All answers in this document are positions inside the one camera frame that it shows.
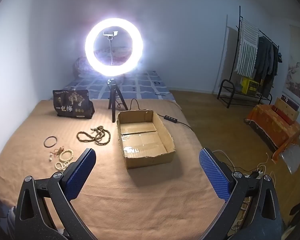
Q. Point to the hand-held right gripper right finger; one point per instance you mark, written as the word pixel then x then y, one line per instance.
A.
pixel 215 172

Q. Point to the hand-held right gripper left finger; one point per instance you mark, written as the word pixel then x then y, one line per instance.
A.
pixel 80 172

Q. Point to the dark thin bangle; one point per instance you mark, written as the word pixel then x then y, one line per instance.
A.
pixel 44 143

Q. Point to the black plug adapter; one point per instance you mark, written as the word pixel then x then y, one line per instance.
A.
pixel 253 173

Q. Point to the tan blanket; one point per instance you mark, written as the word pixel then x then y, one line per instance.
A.
pixel 140 192

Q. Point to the black snack bag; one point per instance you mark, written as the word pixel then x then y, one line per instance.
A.
pixel 72 105

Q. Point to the orange cloth covered bench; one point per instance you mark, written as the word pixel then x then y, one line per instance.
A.
pixel 272 125

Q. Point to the silver plastic bag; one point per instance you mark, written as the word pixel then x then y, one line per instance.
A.
pixel 293 158

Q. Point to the red flat box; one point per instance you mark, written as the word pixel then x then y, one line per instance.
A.
pixel 282 116

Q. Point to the yellow crate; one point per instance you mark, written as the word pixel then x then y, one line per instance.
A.
pixel 250 86

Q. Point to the black metal clothes rack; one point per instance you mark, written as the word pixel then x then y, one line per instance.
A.
pixel 226 80

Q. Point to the beige cardboard box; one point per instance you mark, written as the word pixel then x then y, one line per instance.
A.
pixel 287 107

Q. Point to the blue patterned bedsheet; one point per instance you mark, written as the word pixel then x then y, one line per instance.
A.
pixel 145 85

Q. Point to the dark hanging clothes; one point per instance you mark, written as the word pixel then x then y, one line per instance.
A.
pixel 263 57

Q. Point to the striped towel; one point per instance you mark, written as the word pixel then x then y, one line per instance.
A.
pixel 246 47

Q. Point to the silver phone holder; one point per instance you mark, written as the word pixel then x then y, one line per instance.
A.
pixel 110 33

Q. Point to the wall poster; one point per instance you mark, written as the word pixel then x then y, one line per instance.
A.
pixel 298 80

